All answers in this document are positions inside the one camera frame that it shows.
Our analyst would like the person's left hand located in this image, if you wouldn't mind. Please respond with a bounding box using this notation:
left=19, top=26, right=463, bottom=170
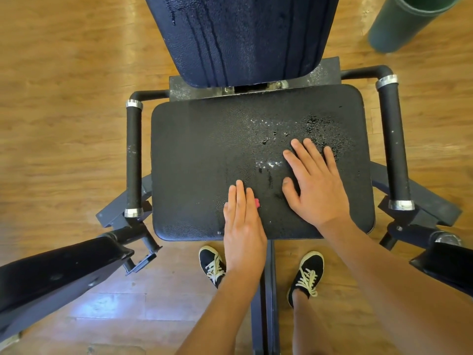
left=223, top=179, right=269, bottom=282

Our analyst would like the person's black shoe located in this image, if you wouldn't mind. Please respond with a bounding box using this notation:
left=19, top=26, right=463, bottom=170
left=287, top=250, right=325, bottom=309
left=197, top=245, right=227, bottom=289

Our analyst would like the person's right leg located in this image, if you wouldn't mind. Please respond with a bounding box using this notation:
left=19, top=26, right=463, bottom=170
left=292, top=292, right=337, bottom=355

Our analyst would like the person's right forearm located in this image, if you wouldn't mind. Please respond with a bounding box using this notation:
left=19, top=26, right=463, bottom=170
left=319, top=216, right=473, bottom=355

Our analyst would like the person's right hand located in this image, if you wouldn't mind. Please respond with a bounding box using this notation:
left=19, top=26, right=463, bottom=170
left=281, top=137, right=352, bottom=230

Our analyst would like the person's right black shoe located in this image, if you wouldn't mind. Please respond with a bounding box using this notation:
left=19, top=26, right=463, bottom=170
left=287, top=250, right=325, bottom=309

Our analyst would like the person's left black shoe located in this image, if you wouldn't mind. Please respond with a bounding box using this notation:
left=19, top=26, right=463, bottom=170
left=197, top=245, right=227, bottom=289

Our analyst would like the person's left forearm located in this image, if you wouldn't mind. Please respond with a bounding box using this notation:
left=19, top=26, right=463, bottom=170
left=173, top=270, right=263, bottom=355

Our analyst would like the dark green plastic bucket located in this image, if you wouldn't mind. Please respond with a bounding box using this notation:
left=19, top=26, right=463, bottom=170
left=368, top=0, right=463, bottom=55

